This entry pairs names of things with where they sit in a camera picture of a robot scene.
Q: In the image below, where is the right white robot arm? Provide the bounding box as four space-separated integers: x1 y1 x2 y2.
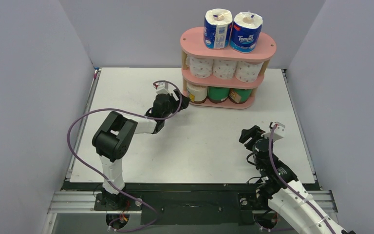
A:
239 122 349 234

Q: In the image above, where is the beige brown paper roll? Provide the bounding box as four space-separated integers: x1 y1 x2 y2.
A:
187 83 208 104

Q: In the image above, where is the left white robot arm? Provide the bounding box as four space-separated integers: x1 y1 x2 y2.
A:
92 90 190 210

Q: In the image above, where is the pink three-tier shelf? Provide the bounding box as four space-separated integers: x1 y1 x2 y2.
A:
180 27 277 109

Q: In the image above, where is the blue paper roll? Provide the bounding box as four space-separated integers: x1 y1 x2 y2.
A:
204 8 233 49

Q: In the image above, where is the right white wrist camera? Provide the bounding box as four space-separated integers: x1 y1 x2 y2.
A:
262 122 285 142

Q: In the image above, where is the green brown roll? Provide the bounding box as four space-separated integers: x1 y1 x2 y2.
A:
228 88 253 104
207 86 230 103

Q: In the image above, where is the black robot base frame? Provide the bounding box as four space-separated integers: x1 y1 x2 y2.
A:
50 182 336 232

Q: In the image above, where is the floral white paper roll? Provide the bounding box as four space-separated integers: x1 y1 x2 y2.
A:
212 59 237 79

